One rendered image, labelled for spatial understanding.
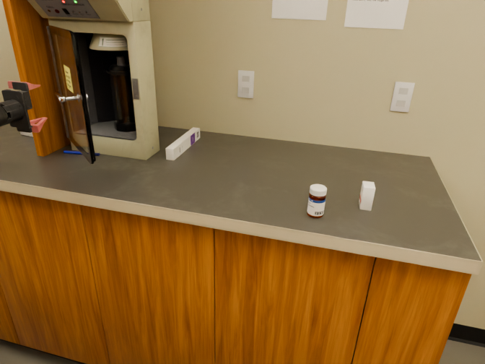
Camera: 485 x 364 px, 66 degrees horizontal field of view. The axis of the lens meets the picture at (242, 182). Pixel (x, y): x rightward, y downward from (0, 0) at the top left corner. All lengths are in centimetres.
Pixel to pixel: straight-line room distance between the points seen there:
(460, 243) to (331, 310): 39
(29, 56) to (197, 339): 113
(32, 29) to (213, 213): 89
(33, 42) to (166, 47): 53
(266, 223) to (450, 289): 50
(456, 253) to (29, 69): 141
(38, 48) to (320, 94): 106
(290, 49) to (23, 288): 141
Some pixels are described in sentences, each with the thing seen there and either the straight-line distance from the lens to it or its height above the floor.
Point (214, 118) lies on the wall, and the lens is 173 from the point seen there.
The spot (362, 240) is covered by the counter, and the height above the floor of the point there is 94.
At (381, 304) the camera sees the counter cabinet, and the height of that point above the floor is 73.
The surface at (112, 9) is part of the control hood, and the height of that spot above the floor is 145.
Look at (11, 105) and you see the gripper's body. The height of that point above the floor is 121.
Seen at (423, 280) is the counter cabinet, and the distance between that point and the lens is 111.
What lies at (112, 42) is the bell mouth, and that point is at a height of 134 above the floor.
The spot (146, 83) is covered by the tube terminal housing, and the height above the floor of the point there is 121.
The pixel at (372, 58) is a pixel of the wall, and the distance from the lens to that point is 158.
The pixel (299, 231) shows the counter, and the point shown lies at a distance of 99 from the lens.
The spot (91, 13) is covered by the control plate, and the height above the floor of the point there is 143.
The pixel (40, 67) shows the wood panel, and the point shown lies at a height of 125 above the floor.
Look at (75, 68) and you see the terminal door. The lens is 121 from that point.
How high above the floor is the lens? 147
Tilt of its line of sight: 26 degrees down
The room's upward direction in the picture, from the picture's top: 2 degrees clockwise
